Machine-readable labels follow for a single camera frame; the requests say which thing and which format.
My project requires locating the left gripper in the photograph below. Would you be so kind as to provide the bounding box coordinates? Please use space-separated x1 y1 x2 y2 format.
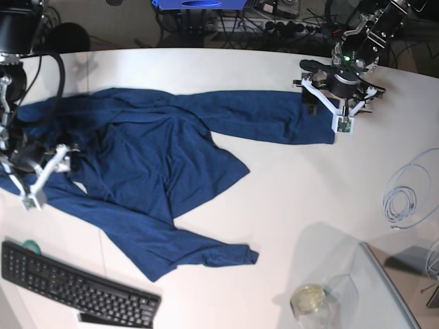
293 68 385 133

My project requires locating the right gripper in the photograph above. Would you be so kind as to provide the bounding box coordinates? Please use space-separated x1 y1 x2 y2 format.
1 143 80 210

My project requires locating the blue long-sleeve t-shirt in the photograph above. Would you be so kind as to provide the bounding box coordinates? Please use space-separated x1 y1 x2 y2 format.
0 87 339 282

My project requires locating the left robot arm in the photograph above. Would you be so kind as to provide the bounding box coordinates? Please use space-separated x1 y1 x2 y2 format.
294 1 428 134

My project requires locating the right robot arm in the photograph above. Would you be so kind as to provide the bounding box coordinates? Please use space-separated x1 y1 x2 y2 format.
1 1 78 210

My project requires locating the green tape roll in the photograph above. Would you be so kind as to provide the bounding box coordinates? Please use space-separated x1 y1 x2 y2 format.
21 240 41 255

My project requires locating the black computer keyboard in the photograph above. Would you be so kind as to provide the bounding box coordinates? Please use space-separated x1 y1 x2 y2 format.
1 241 161 328

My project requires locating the clear glass jar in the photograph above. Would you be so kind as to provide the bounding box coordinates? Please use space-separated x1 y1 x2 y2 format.
289 274 359 328

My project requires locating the blue box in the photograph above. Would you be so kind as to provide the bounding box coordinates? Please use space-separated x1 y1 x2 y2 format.
152 0 247 10

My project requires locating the coiled white cable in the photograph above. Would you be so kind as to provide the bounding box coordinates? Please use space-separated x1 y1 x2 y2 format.
381 147 439 231

